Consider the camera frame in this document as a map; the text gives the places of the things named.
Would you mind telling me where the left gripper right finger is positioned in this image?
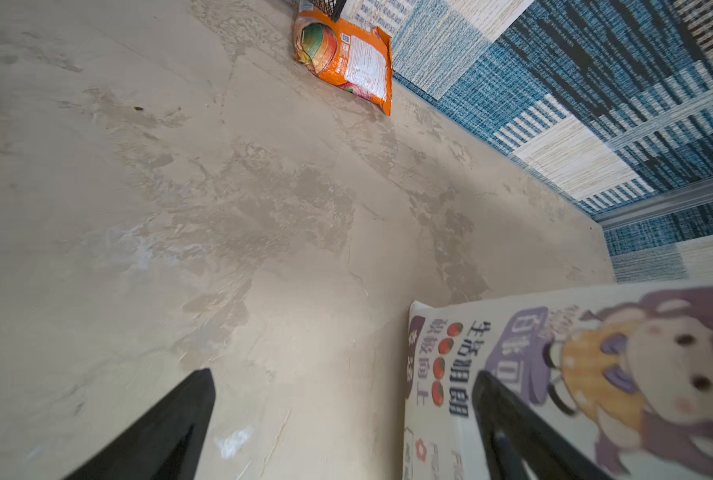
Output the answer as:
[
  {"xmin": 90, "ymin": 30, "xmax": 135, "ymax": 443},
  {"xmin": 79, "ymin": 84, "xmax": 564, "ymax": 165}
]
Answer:
[{"xmin": 472, "ymin": 370, "xmax": 610, "ymax": 479}]

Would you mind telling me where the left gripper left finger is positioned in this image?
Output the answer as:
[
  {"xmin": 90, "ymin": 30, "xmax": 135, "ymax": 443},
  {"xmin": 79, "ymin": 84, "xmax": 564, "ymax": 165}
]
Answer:
[{"xmin": 68, "ymin": 368, "xmax": 216, "ymax": 479}]

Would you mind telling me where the white paper bag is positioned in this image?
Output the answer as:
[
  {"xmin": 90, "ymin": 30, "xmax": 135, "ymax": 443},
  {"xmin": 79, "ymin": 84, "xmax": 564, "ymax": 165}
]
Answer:
[{"xmin": 402, "ymin": 281, "xmax": 713, "ymax": 479}]

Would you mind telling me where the orange candy bag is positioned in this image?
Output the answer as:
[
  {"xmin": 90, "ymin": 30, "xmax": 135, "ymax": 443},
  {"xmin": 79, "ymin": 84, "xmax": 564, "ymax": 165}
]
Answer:
[{"xmin": 292, "ymin": 1, "xmax": 394, "ymax": 115}]

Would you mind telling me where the black wire shelf rack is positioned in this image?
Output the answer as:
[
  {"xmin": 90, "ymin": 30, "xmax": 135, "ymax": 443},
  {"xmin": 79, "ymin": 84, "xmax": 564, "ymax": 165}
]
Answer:
[{"xmin": 298, "ymin": 0, "xmax": 346, "ymax": 22}]

